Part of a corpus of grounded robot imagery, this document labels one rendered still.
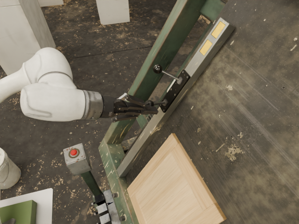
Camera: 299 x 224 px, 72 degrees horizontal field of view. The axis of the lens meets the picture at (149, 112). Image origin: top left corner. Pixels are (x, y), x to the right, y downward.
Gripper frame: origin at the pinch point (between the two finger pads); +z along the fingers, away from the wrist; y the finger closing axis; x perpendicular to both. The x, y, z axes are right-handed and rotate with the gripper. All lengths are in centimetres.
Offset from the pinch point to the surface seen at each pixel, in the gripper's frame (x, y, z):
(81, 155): 24, -63, -3
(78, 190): 46, -155, 23
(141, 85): 27.4, -8.1, 13.1
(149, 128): 5.8, -17.3, 12.9
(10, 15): 221, -76, -38
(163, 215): -27.8, -37.1, 15.4
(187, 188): -26.1, -16.6, 15.4
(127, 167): 3.4, -47.0, 13.6
